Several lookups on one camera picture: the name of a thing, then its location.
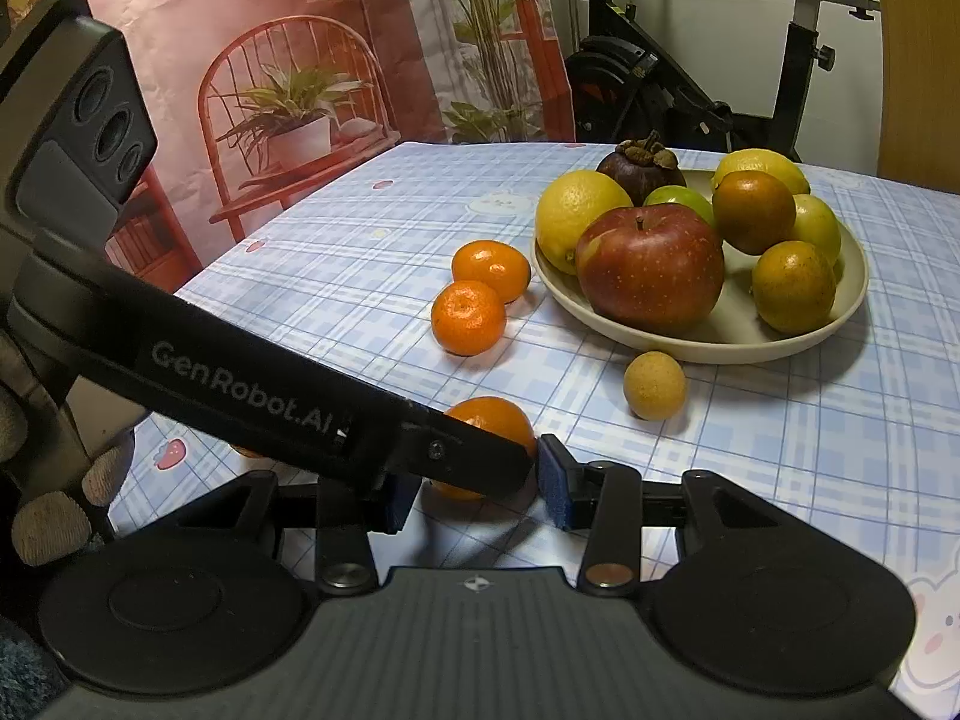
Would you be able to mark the teal fluffy rug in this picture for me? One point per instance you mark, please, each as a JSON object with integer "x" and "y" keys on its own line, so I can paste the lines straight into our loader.
{"x": 22, "y": 675}

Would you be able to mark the person's left hand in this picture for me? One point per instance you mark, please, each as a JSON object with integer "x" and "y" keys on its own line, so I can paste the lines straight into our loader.
{"x": 49, "y": 532}

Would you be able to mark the green-tinged orange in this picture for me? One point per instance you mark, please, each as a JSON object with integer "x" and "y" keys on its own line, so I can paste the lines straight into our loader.
{"x": 793, "y": 286}
{"x": 752, "y": 211}

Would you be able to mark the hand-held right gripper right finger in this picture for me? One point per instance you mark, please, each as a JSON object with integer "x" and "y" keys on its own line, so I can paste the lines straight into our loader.
{"x": 556, "y": 487}

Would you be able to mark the green round fruit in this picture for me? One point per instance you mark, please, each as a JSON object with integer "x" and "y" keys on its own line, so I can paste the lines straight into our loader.
{"x": 682, "y": 201}

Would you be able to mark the printed backdrop cloth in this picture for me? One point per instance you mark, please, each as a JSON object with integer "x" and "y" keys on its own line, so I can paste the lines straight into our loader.
{"x": 225, "y": 15}

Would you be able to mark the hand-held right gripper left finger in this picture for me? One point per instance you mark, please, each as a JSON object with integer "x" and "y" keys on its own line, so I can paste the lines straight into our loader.
{"x": 395, "y": 510}

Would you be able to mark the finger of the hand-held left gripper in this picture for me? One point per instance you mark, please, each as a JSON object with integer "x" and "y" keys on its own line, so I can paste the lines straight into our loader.
{"x": 465, "y": 454}

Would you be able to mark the yellow-green round fruit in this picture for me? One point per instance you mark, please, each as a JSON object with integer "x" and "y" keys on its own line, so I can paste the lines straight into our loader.
{"x": 817, "y": 229}

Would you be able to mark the small tan longan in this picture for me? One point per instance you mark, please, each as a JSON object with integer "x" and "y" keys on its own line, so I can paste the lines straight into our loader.
{"x": 655, "y": 385}

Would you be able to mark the wooden door panel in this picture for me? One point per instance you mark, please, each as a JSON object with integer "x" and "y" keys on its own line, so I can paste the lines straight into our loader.
{"x": 922, "y": 52}

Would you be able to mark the beige round plate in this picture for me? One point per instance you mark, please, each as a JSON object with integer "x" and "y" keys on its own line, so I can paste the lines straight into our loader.
{"x": 735, "y": 330}

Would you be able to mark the black exercise bike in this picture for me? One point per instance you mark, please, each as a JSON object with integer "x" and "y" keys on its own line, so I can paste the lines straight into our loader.
{"x": 645, "y": 67}

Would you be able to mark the red apple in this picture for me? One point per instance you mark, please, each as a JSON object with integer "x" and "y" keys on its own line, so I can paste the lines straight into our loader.
{"x": 651, "y": 270}

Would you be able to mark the dark purple mangosteen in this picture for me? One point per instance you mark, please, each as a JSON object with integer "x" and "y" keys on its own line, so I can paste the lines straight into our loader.
{"x": 637, "y": 169}

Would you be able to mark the yellow lemon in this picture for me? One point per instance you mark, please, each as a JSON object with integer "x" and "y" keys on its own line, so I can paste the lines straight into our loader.
{"x": 581, "y": 214}
{"x": 772, "y": 165}

